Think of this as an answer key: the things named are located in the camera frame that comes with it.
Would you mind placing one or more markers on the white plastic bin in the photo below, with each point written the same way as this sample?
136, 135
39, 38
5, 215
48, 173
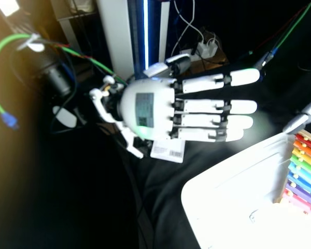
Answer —
235, 194

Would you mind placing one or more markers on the white column with blue light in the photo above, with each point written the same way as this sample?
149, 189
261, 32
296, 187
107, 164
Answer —
116, 31

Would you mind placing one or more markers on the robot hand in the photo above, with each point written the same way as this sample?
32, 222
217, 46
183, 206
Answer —
309, 110
145, 109

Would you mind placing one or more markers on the rainbow wooden xylophone toy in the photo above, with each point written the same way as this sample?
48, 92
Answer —
303, 171

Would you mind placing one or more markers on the brown cardboard box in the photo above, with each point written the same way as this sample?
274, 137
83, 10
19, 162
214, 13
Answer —
212, 63

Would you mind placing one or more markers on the white plug charger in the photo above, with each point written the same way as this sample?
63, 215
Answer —
207, 49

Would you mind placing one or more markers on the white shelf frame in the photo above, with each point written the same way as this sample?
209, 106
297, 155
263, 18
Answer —
67, 28

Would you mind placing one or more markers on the white power strip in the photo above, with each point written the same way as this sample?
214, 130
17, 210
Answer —
186, 51

